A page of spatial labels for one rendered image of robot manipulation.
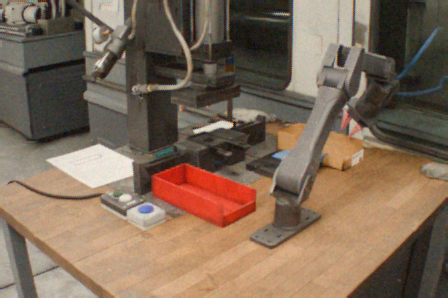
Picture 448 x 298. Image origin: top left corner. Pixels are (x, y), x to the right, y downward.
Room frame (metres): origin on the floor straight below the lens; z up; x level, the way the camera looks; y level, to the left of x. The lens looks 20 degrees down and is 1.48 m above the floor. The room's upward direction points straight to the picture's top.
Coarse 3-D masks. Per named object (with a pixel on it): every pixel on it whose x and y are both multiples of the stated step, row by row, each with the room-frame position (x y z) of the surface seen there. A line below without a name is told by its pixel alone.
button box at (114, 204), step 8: (24, 184) 1.25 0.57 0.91; (40, 192) 1.21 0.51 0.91; (112, 192) 1.17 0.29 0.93; (104, 200) 1.13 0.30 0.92; (112, 200) 1.12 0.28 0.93; (120, 200) 1.11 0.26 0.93; (128, 200) 1.11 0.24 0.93; (136, 200) 1.12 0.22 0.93; (112, 208) 1.11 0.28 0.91; (120, 208) 1.09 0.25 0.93; (128, 208) 1.09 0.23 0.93; (120, 216) 1.09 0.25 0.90
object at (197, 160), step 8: (208, 152) 1.35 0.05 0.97; (232, 152) 1.43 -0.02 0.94; (240, 152) 1.45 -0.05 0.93; (192, 160) 1.34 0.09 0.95; (200, 160) 1.33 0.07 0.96; (208, 160) 1.35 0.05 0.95; (216, 160) 1.46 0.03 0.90; (224, 160) 1.44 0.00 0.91; (232, 160) 1.43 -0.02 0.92; (240, 160) 1.45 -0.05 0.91; (208, 168) 1.35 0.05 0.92
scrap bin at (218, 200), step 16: (160, 176) 1.23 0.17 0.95; (176, 176) 1.27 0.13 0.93; (192, 176) 1.27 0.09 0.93; (208, 176) 1.23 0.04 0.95; (160, 192) 1.19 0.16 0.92; (176, 192) 1.15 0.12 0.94; (192, 192) 1.11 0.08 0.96; (208, 192) 1.23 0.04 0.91; (224, 192) 1.19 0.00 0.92; (240, 192) 1.16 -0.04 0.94; (256, 192) 1.13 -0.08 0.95; (192, 208) 1.11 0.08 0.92; (208, 208) 1.07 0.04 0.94; (224, 208) 1.13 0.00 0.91; (240, 208) 1.09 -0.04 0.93; (224, 224) 1.05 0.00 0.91
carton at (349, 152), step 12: (288, 132) 1.58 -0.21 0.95; (300, 132) 1.62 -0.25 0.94; (336, 132) 1.53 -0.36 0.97; (288, 144) 1.51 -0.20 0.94; (336, 144) 1.52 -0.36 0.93; (348, 144) 1.49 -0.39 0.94; (360, 144) 1.46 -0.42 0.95; (336, 156) 1.39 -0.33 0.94; (348, 156) 1.49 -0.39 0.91; (360, 156) 1.45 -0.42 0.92; (336, 168) 1.39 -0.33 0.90; (348, 168) 1.40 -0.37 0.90
